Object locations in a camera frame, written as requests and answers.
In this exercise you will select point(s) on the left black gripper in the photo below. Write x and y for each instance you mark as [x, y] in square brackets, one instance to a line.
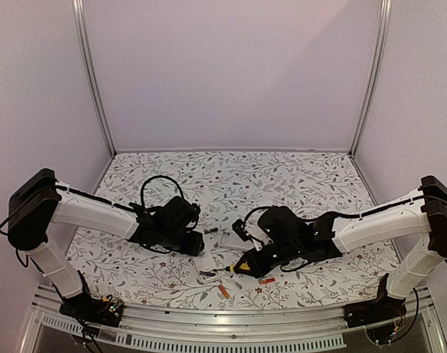
[192, 248]

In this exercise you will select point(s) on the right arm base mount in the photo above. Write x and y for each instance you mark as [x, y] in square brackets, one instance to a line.
[381, 321]

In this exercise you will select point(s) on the orange AA battery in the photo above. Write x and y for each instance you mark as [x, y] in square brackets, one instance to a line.
[223, 291]

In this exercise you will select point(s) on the yellow handled screwdriver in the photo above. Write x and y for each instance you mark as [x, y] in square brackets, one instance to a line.
[233, 268]

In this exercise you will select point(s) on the aluminium frame post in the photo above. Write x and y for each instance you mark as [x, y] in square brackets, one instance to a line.
[90, 73]
[375, 70]

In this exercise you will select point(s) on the blue AA battery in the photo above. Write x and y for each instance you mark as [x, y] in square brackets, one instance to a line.
[207, 274]

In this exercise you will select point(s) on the left aluminium frame post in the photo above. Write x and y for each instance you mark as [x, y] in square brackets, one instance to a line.
[90, 73]

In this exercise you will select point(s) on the floral patterned table mat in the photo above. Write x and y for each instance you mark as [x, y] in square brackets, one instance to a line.
[230, 185]

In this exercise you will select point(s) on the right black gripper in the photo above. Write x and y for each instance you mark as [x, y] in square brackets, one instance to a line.
[258, 269]

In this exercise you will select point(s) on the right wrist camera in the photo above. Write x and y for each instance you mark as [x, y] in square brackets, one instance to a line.
[238, 227]

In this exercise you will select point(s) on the plain white remote control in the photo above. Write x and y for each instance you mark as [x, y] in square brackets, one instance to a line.
[230, 240]

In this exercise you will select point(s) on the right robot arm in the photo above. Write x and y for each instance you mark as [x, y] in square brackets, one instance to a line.
[422, 211]

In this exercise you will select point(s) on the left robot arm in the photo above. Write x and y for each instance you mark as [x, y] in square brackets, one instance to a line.
[44, 200]

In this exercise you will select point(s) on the red AA battery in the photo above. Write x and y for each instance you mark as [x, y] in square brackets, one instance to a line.
[266, 281]

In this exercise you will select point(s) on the purple black AA battery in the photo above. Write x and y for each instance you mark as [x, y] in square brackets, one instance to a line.
[209, 231]

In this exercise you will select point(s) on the right aluminium frame post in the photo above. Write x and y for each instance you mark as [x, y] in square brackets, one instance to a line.
[375, 70]

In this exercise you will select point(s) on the front aluminium rail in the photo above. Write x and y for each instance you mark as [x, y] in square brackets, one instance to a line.
[309, 329]

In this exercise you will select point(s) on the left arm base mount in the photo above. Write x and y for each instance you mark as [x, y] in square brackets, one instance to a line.
[106, 312]

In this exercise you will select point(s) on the white remote with screen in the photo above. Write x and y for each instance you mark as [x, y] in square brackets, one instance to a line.
[205, 263]

